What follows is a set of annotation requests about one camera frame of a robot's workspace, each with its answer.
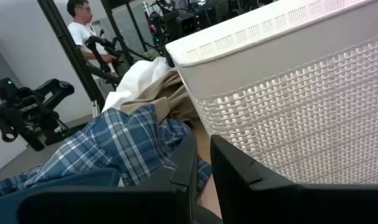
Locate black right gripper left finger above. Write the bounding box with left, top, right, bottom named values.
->
left=17, top=133, right=198, bottom=224

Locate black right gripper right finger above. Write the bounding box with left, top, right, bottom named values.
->
left=210, top=134, right=378, bottom=224

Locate dark blue garment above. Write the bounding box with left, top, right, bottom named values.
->
left=0, top=167, right=121, bottom=224

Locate blue plaid shirt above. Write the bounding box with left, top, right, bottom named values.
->
left=0, top=104, right=213, bottom=200

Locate white shirt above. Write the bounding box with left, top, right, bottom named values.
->
left=101, top=57, right=173, bottom=113

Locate tan garment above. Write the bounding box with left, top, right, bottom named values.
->
left=120, top=68, right=202, bottom=128

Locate dark green garment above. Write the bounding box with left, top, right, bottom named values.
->
left=144, top=49, right=161, bottom=62

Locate person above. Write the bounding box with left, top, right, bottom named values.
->
left=66, top=0, right=118, bottom=74

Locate white perforated plastic laundry basket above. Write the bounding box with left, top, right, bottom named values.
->
left=164, top=0, right=378, bottom=186

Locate black background equipment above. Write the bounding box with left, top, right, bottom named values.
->
left=148, top=0, right=270, bottom=47

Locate black aluminium rig frame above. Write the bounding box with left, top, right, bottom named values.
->
left=36, top=0, right=121, bottom=111

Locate black background rig frame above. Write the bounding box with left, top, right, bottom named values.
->
left=100, top=0, right=154, bottom=63

